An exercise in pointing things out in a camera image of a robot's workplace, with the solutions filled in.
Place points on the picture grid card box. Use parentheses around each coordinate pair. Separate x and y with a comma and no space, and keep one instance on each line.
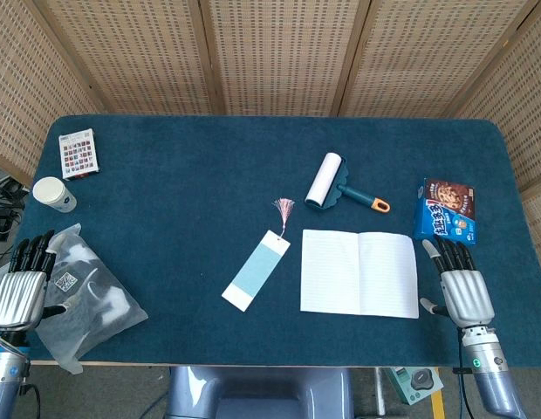
(78,153)

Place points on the open white lined notebook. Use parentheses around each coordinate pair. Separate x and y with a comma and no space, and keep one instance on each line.
(331,270)

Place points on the translucent plastic bag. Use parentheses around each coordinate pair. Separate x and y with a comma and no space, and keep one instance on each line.
(100,305)

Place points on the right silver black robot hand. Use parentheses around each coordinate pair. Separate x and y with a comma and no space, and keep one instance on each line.
(467,297)

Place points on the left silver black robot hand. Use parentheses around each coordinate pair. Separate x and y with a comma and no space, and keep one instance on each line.
(22,297)

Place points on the white paper cup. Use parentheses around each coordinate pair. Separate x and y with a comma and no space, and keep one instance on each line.
(50,192)

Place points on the dark blue table cloth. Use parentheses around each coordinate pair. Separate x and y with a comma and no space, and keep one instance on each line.
(187,196)

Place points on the teal product box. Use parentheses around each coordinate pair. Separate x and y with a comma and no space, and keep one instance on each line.
(414,384)

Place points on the blue cookie box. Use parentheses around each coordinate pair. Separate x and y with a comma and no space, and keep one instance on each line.
(445,209)

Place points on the light blue tasselled bookmark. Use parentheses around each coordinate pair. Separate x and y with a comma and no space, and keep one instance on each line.
(253,272)

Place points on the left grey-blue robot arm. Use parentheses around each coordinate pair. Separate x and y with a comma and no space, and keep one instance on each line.
(6,375)

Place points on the bamboo folding screen panel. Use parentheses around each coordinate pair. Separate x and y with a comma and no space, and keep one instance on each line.
(26,87)
(135,57)
(279,57)
(419,57)
(515,87)

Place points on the teal lint roller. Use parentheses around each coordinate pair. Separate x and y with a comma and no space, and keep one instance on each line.
(323,179)

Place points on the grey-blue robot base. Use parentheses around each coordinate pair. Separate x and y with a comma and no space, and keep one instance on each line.
(262,393)

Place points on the metal table leg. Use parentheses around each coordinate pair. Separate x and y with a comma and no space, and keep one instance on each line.
(379,393)

